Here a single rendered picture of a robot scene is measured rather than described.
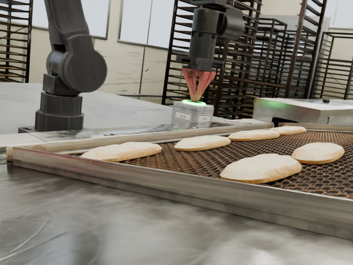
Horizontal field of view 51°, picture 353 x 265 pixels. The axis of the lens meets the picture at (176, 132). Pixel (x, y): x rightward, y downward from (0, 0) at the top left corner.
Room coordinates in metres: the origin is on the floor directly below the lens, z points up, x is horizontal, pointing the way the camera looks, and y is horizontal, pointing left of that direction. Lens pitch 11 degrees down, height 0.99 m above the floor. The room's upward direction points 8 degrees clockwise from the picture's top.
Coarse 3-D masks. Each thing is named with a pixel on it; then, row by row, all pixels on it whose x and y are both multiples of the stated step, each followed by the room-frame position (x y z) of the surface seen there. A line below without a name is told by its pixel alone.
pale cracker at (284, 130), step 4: (272, 128) 0.56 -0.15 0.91; (276, 128) 0.56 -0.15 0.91; (280, 128) 0.56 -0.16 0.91; (284, 128) 0.56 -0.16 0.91; (288, 128) 0.56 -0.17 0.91; (292, 128) 0.57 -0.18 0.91; (296, 128) 0.58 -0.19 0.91; (300, 128) 0.58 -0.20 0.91; (304, 128) 0.60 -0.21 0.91; (280, 132) 0.54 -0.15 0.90; (284, 132) 0.55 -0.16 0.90; (288, 132) 0.55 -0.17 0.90; (292, 132) 0.56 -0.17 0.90; (296, 132) 0.57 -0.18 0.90; (300, 132) 0.58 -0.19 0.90
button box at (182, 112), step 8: (176, 104) 0.85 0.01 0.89; (184, 104) 0.83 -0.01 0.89; (176, 112) 0.85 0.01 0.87; (184, 112) 0.83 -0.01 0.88; (192, 112) 0.82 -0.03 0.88; (200, 112) 0.82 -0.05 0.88; (208, 112) 0.85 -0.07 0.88; (176, 120) 0.84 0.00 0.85; (184, 120) 0.83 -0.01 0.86; (192, 120) 0.82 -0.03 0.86; (200, 120) 0.83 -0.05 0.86; (208, 120) 0.85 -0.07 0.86
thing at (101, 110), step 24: (0, 96) 1.05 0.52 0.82; (24, 96) 1.11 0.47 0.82; (96, 96) 1.36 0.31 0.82; (120, 96) 1.46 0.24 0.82; (0, 120) 0.74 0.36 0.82; (24, 120) 0.77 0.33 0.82; (96, 120) 0.88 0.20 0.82; (120, 120) 0.93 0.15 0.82; (144, 120) 0.98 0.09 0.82; (168, 120) 1.03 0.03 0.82; (216, 120) 1.16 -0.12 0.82
